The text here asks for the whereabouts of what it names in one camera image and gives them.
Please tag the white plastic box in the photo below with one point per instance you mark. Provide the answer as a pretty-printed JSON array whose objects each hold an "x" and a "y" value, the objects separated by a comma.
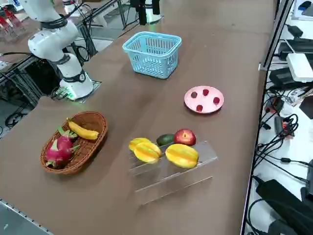
[{"x": 299, "y": 67}]

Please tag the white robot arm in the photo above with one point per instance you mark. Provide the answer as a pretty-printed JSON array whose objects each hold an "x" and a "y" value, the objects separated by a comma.
[
  {"x": 71, "y": 71},
  {"x": 156, "y": 18}
]

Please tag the yellow banana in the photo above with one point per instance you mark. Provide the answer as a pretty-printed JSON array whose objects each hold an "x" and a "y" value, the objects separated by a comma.
[{"x": 80, "y": 131}]

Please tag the pink plate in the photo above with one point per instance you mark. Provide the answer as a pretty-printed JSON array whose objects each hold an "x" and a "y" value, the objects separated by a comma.
[{"x": 207, "y": 102}]

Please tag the red apple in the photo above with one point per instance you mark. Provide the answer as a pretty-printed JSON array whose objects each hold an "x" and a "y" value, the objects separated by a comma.
[{"x": 184, "y": 137}]

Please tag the blue plastic basket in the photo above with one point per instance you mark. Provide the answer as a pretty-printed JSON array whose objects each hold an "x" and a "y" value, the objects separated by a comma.
[{"x": 151, "y": 74}]

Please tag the clear acrylic stepped display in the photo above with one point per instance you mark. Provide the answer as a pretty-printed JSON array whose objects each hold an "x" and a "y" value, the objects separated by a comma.
[{"x": 171, "y": 181}]

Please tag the black device with red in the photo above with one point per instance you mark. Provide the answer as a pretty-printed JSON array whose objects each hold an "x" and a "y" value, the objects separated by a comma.
[{"x": 286, "y": 127}]

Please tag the pink dragon fruit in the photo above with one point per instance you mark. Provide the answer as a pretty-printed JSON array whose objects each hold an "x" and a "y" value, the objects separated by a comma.
[{"x": 61, "y": 147}]

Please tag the black power adapter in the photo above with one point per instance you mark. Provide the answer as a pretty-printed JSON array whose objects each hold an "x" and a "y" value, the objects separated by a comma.
[{"x": 286, "y": 78}]

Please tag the dark green avocado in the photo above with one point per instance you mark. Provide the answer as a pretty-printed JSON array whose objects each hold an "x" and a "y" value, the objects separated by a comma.
[{"x": 165, "y": 139}]

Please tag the aluminium frame post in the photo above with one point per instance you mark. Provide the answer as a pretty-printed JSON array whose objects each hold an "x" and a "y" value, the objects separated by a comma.
[{"x": 274, "y": 41}]

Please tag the brown wicker basket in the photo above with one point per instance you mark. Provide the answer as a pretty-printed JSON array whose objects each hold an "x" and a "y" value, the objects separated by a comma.
[{"x": 83, "y": 159}]

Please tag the yellow star fruit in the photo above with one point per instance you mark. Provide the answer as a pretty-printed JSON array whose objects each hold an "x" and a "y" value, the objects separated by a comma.
[
  {"x": 182, "y": 155},
  {"x": 137, "y": 142},
  {"x": 146, "y": 153}
]

